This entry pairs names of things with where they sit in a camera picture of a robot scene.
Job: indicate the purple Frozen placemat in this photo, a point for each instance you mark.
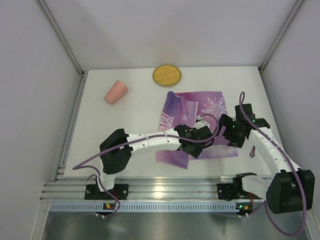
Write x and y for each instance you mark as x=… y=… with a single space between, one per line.
x=184 y=107

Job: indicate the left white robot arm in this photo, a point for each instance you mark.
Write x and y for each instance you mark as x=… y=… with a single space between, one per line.
x=117 y=149

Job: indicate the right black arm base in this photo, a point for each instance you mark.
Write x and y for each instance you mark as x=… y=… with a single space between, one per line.
x=229 y=191

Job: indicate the pink plastic cup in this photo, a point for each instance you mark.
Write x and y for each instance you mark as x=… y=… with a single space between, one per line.
x=116 y=92

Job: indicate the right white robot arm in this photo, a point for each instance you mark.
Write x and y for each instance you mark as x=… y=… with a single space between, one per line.
x=291 y=188

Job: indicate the perforated grey cable duct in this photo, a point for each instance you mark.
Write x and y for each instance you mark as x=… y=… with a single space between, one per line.
x=148 y=207

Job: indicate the aluminium mounting rail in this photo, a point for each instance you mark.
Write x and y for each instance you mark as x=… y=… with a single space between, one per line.
x=140 y=189

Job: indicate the yellow round woven coaster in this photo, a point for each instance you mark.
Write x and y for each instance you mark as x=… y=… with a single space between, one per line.
x=167 y=75

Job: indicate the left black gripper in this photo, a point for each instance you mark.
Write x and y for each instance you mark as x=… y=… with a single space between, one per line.
x=194 y=149

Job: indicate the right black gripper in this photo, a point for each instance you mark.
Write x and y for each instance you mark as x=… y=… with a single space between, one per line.
x=233 y=140

